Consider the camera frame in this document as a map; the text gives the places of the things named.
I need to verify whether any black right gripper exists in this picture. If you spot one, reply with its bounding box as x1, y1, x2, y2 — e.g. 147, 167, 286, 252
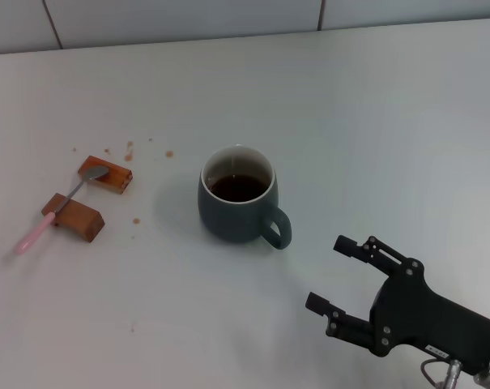
305, 234, 490, 376

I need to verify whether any grey ceramic cup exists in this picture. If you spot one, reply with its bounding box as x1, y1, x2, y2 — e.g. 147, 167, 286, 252
197, 144, 293, 250

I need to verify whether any grooved orange wooden block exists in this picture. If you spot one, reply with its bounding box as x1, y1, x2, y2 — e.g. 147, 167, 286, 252
77, 156, 134, 195

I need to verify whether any pink handled metal spoon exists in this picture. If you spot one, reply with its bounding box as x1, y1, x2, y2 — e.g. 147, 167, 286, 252
15, 165, 110, 255

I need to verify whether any notched brown wooden block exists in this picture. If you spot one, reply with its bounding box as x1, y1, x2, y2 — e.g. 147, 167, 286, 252
40, 193, 105, 243

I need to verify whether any dark brown coffee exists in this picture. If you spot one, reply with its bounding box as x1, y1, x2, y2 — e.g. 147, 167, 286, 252
208, 173, 270, 203

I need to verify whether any right gripper cable with connector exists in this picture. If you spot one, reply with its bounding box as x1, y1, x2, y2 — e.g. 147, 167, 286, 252
420, 356, 464, 389

